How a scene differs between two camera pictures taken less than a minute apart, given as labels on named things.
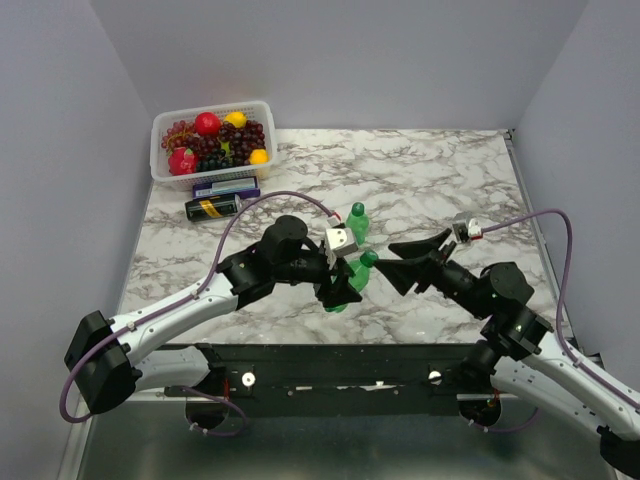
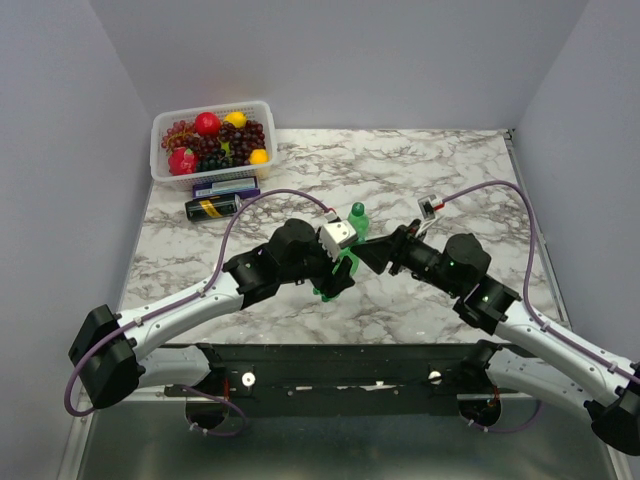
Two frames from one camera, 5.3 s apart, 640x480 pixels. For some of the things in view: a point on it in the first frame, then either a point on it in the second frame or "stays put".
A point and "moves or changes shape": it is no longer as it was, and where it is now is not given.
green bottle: [359, 278] moves or changes shape
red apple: [207, 123] stays put
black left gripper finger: [343, 271] stays put
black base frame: [333, 380] stays put
